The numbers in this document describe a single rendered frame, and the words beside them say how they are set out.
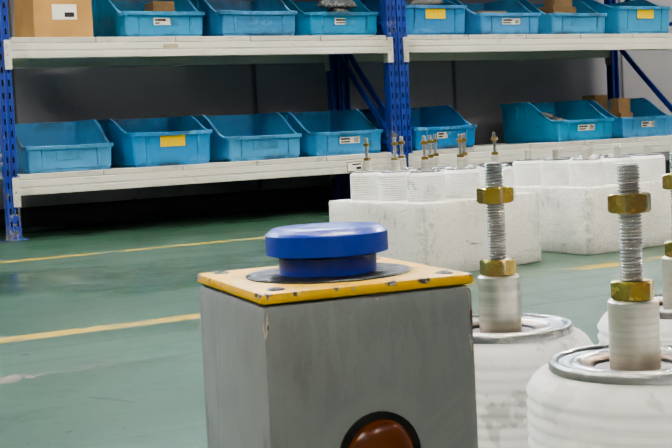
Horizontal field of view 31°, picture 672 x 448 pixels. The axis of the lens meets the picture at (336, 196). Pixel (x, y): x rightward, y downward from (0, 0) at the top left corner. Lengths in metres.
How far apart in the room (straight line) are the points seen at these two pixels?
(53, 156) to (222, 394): 4.60
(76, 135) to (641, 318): 5.03
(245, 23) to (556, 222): 2.29
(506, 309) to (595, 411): 0.14
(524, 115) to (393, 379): 6.02
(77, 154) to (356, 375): 4.67
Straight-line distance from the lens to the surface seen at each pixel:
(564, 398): 0.52
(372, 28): 5.62
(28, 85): 5.71
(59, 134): 5.50
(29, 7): 5.08
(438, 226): 2.95
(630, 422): 0.51
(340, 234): 0.38
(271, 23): 5.34
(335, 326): 0.36
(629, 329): 0.54
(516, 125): 6.45
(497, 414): 0.61
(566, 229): 3.36
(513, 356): 0.61
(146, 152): 5.09
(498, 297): 0.64
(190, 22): 5.23
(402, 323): 0.37
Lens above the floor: 0.36
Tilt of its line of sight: 3 degrees down
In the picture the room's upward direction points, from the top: 3 degrees counter-clockwise
